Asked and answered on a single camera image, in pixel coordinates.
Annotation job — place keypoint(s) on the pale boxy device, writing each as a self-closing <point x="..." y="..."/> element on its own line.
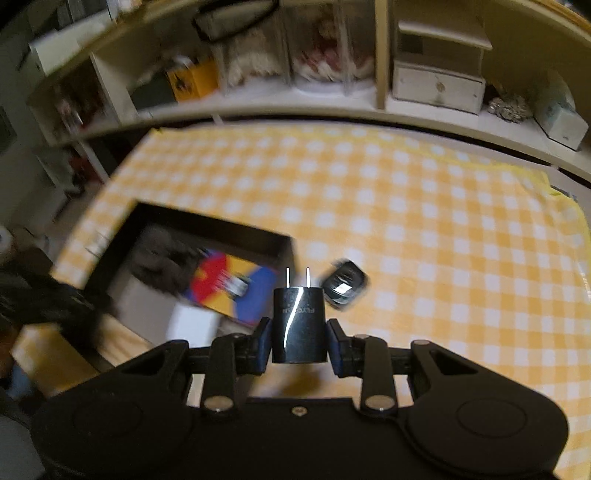
<point x="561" y="117"/>

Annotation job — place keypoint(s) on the black hair claw clip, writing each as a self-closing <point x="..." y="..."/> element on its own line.
<point x="161" y="263"/>

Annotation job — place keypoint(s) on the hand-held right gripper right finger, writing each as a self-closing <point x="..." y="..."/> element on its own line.
<point x="334" y="347"/>

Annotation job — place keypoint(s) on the black charger plug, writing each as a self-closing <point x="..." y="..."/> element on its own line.
<point x="300" y="325"/>

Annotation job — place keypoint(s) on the teddy bear in clear case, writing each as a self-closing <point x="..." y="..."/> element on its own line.
<point x="330" y="60"/>

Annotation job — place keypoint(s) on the yellow box with black print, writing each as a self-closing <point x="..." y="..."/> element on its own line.
<point x="194" y="82"/>

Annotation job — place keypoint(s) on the colourful card box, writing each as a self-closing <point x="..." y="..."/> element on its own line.
<point x="217" y="281"/>

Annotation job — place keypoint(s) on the cream wooden shelf unit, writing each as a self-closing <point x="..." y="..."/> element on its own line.
<point x="300" y="110"/>

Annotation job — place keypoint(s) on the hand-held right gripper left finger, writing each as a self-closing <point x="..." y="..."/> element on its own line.
<point x="264" y="342"/>

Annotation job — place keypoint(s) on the small wooden drawer organizer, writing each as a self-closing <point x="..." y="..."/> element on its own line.
<point x="438" y="83"/>

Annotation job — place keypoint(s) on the rounded wooden block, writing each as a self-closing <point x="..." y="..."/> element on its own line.
<point x="127" y="344"/>

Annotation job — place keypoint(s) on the white dress doll in case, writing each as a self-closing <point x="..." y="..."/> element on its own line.
<point x="251" y="60"/>

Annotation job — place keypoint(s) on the pile of small shells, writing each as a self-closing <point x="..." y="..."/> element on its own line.
<point x="508" y="110"/>

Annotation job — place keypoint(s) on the dark green box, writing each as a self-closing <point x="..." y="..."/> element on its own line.
<point x="152" y="94"/>

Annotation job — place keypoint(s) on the black toy car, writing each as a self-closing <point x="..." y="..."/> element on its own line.
<point x="344" y="286"/>

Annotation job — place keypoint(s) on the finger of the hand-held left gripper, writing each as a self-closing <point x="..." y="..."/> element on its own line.
<point x="92" y="318"/>

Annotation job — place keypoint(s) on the yellow checked cloth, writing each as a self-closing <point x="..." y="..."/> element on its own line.
<point x="415" y="207"/>

